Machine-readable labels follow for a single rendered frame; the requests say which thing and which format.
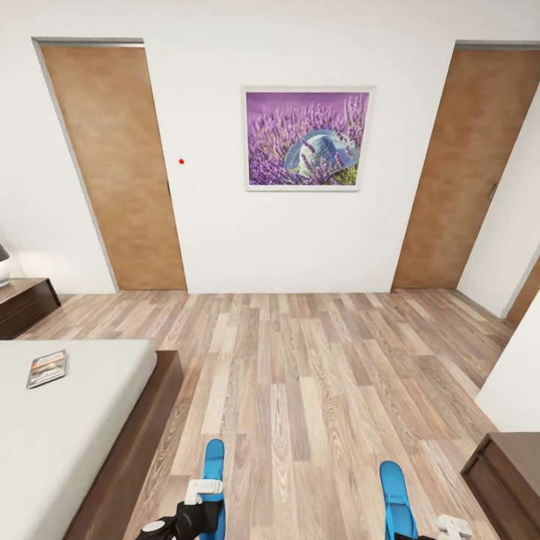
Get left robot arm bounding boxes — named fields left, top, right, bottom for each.
left=135, top=479, right=224, bottom=540

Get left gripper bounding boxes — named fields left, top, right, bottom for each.
left=176, top=499, right=224, bottom=540

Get hardback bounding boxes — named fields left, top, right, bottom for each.
left=26, top=349, right=67, bottom=389

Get sandal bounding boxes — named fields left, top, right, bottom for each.
left=199, top=439, right=226, bottom=540
left=379, top=460, right=420, bottom=540

